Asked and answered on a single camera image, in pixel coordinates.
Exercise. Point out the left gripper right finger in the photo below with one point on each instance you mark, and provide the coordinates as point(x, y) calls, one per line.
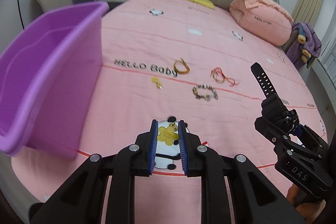
point(182, 134)

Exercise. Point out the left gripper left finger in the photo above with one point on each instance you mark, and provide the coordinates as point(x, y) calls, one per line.
point(152, 145)

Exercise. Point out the yellow flower bear charm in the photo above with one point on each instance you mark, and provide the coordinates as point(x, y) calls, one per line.
point(168, 134)

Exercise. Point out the black wrist watch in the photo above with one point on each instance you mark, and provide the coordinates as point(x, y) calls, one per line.
point(265, 84)

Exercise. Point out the person's right hand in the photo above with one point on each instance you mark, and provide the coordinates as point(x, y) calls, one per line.
point(309, 211)

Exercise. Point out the yellow bear charm upper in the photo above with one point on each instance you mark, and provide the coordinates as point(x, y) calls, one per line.
point(157, 82)

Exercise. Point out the pink bed sheet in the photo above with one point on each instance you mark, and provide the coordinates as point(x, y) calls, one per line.
point(203, 59)

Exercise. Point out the purple plush toy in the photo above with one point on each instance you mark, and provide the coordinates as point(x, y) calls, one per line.
point(305, 45)

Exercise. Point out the purple plastic bin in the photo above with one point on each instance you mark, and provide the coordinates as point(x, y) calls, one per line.
point(48, 75)

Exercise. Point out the pink folded quilt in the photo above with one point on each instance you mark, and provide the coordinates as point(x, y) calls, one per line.
point(263, 18)

